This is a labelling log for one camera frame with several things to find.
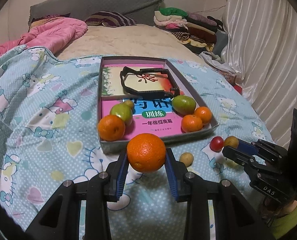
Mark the brown green kiwi berry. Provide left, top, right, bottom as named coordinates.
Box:
left=223, top=136, right=239, bottom=148

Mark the small orange tangerine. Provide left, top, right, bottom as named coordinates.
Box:
left=194, top=106, right=212, bottom=125
left=181, top=114, right=203, bottom=133

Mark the large orange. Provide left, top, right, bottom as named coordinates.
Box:
left=126, top=133, right=166, bottom=173

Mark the large green fruit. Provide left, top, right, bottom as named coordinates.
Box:
left=110, top=103, right=133, bottom=126

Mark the small brown longan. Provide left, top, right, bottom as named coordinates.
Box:
left=123, top=100, right=135, bottom=110

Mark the green sleeve forearm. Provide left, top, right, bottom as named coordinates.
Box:
left=270, top=206, right=297, bottom=239

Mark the right hand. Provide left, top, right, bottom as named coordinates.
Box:
left=259, top=197, right=297, bottom=219

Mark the red cherry tomato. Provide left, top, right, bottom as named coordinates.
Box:
left=210, top=136, right=224, bottom=152

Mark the red object by bed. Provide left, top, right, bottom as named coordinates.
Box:
left=233, top=84, right=242, bottom=95

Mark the tan longan on blanket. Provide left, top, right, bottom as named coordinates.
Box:
left=179, top=152, right=194, bottom=167

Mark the green fruit in box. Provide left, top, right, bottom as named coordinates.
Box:
left=172, top=95, right=196, bottom=115

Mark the blue hello kitty blanket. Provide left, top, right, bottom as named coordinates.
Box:
left=0, top=46, right=273, bottom=239

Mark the pink workbook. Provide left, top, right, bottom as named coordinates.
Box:
left=101, top=64, right=208, bottom=141

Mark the white satin curtain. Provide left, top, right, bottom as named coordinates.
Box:
left=223, top=0, right=297, bottom=147

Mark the pile of folded clothes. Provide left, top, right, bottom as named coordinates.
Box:
left=153, top=7, right=228, bottom=55

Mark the beige bed sheet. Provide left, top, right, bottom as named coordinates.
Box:
left=56, top=24, right=205, bottom=64

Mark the grey padded headboard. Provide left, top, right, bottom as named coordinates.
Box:
left=28, top=0, right=163, bottom=26

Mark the pink quilt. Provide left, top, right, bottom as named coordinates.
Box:
left=0, top=17, right=88, bottom=57

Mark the striped purple pillow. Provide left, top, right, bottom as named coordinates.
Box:
left=85, top=11, right=137, bottom=28

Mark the white wardrobe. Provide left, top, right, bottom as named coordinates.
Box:
left=0, top=3, right=9, bottom=43

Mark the black plastic frame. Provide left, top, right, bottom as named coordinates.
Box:
left=120, top=66, right=180, bottom=100

